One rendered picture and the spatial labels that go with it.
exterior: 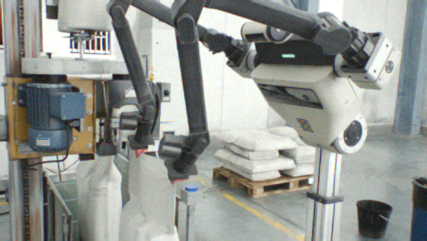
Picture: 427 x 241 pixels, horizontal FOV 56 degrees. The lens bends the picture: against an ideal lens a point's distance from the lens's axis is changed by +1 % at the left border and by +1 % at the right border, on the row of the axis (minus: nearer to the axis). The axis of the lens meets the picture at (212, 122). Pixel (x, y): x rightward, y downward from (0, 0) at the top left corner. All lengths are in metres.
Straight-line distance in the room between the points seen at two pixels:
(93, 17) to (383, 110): 8.61
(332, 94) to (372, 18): 7.92
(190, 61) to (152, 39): 4.49
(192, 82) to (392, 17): 8.76
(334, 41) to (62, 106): 0.90
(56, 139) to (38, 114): 0.11
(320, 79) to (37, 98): 0.96
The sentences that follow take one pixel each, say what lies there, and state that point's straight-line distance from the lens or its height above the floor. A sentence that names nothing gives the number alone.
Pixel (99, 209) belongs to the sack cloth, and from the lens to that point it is 2.15.
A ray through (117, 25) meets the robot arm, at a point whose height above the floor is 1.54.
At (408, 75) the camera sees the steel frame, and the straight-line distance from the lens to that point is 10.00.
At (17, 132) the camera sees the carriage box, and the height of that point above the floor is 1.13.
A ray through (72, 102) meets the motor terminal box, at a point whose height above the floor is 1.27.
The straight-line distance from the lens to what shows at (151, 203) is 1.50.
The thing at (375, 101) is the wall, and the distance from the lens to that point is 9.43.
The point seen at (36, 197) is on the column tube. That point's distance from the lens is 1.85.
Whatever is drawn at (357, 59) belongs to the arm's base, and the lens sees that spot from 1.14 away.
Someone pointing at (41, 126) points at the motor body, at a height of 1.18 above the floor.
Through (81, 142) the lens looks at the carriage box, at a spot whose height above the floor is 1.07.
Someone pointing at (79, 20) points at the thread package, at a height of 1.56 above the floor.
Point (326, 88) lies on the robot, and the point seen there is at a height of 1.37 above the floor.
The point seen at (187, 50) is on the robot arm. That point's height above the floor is 1.46.
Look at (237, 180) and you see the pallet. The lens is 4.59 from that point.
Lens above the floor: 1.43
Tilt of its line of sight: 8 degrees down
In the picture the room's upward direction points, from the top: 2 degrees clockwise
